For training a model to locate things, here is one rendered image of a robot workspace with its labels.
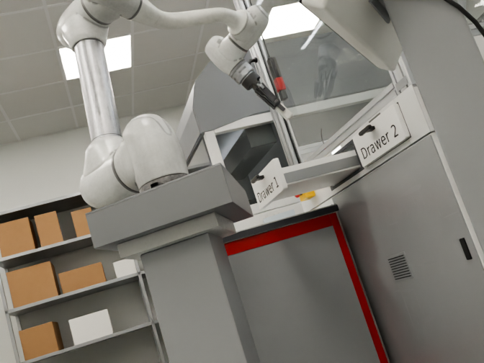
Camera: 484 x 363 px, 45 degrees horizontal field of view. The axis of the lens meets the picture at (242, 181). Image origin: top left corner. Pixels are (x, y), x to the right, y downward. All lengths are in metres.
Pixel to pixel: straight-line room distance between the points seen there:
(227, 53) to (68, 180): 4.22
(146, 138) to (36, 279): 4.18
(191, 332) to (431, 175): 0.79
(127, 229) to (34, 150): 5.00
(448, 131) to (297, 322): 1.18
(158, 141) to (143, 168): 0.09
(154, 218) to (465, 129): 0.80
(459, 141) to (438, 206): 0.65
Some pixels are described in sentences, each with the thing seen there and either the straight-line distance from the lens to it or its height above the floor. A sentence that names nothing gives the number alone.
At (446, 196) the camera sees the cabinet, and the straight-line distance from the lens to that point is 1.71.
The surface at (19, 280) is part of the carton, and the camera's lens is 5.81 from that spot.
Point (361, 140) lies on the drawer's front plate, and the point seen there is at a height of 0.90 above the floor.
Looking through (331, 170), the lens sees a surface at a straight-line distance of 2.01.
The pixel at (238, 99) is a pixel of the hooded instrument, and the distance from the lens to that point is 3.04.
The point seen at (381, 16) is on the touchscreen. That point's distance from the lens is 1.30.
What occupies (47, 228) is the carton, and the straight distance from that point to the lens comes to 5.79.
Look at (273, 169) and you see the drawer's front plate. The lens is 1.95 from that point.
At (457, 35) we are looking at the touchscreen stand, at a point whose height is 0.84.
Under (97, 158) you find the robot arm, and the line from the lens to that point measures 1.86.
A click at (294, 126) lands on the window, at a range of 2.52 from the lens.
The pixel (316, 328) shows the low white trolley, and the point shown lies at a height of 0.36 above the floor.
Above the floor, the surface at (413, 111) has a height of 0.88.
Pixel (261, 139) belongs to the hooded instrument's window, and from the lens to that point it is 3.01.
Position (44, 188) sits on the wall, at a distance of 6.39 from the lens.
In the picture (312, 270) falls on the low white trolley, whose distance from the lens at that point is 2.17.
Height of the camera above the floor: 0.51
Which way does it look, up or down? 11 degrees up
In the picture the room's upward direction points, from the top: 18 degrees counter-clockwise
